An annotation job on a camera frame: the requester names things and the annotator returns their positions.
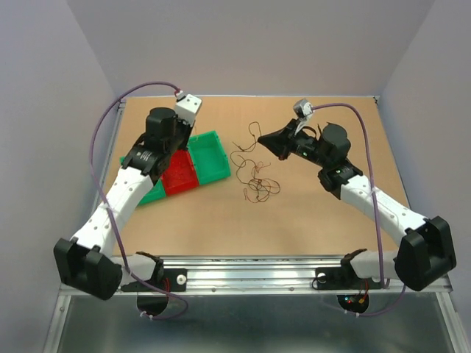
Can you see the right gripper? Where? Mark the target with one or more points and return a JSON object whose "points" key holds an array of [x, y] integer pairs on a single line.
{"points": [[280, 143]]}

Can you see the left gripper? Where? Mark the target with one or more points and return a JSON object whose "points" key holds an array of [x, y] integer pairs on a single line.
{"points": [[188, 129]]}

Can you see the green bin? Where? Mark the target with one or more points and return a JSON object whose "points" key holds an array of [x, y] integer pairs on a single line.
{"points": [[209, 157], [154, 195]]}

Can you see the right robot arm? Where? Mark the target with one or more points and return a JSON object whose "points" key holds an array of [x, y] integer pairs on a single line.
{"points": [[425, 245]]}

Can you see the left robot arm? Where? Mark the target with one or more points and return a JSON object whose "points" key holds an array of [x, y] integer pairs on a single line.
{"points": [[83, 261]]}

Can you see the red bin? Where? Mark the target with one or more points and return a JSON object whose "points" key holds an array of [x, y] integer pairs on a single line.
{"points": [[181, 174]]}

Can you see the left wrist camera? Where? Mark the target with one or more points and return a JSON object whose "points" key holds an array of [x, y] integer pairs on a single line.
{"points": [[187, 107]]}

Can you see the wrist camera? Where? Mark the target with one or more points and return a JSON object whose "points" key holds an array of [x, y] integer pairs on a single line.
{"points": [[303, 110], [187, 107]]}

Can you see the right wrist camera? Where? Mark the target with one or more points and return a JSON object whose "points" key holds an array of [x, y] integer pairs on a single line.
{"points": [[303, 110]]}

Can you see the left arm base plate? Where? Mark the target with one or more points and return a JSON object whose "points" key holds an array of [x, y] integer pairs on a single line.
{"points": [[170, 279]]}

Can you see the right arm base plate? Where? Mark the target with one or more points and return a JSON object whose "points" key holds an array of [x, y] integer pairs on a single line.
{"points": [[336, 278]]}

